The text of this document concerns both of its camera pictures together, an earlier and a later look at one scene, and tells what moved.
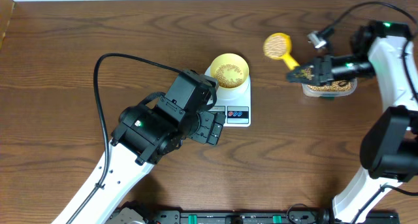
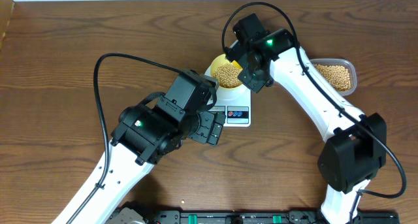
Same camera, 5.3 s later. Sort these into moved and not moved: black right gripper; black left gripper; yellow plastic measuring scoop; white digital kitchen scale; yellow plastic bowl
Moved: black right gripper; yellow plastic measuring scoop
Not moved: yellow plastic bowl; black left gripper; white digital kitchen scale
